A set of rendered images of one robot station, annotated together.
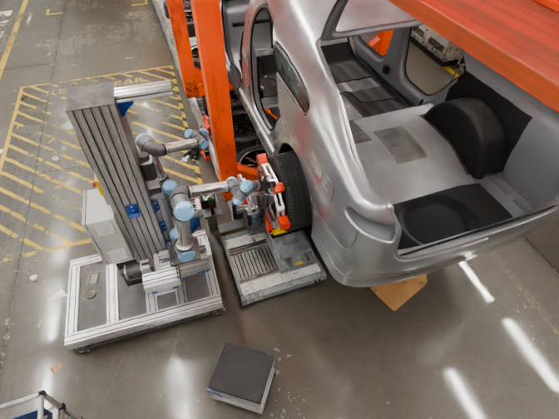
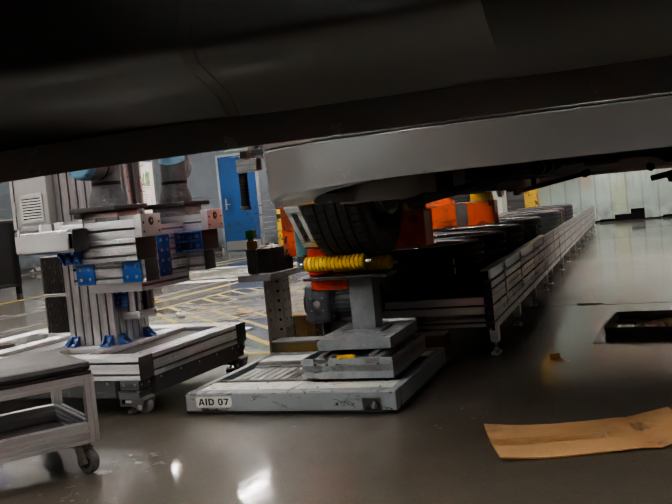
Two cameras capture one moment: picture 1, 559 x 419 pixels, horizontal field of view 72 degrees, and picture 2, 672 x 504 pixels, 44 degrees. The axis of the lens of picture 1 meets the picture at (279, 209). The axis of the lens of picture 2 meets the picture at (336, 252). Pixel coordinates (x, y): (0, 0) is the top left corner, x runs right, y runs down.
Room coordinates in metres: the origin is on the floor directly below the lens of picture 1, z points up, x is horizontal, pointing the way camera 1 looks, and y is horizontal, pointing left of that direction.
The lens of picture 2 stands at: (-0.27, -2.13, 0.72)
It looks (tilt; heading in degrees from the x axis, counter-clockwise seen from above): 3 degrees down; 40
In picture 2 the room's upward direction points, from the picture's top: 5 degrees counter-clockwise
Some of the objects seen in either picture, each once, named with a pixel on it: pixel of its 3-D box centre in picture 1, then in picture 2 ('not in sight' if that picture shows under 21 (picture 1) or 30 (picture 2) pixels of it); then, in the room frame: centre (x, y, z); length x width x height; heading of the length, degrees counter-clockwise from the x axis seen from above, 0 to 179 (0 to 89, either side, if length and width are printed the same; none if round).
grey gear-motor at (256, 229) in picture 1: (265, 219); (354, 313); (2.53, 0.14, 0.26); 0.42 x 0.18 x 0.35; 110
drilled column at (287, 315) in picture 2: (210, 214); (279, 318); (2.65, 0.71, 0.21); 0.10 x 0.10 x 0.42; 20
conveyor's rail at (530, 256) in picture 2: not in sight; (523, 267); (4.08, 0.11, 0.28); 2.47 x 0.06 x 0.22; 20
